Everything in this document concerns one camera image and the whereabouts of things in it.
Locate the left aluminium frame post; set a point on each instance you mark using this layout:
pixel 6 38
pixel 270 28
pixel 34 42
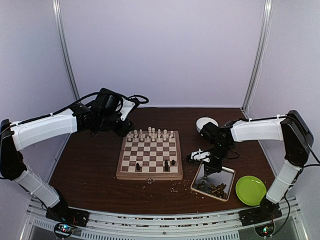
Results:
pixel 64 47

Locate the aluminium frame post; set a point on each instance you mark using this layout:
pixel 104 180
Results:
pixel 64 47
pixel 258 60

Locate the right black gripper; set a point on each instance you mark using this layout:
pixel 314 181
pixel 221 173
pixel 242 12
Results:
pixel 216 168

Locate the right aluminium frame post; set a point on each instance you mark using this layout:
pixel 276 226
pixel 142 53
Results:
pixel 258 60

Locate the metal tray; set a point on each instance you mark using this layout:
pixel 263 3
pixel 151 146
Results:
pixel 201 182

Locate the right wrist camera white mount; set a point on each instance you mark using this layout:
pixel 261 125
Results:
pixel 199 156

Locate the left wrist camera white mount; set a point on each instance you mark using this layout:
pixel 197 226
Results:
pixel 127 107

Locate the white ceramic bowl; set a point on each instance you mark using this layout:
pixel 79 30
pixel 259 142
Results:
pixel 203 121

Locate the green plate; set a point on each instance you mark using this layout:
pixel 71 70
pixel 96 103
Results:
pixel 250 190

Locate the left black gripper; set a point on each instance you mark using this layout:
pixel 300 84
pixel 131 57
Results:
pixel 122 131

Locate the pile of dark chess pieces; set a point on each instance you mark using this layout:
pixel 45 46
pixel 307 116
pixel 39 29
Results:
pixel 218 190

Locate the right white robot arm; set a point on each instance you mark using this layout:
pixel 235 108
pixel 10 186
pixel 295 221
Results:
pixel 289 128

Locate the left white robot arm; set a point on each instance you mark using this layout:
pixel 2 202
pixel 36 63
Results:
pixel 107 112

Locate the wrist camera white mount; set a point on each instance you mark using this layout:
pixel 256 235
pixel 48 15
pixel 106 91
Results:
pixel 127 107
pixel 199 156

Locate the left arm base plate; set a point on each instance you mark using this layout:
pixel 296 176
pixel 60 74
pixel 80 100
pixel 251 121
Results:
pixel 74 217

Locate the wooden chess board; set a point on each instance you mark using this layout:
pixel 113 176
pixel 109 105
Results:
pixel 151 157

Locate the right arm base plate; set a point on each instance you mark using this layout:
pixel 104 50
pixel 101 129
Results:
pixel 257 215

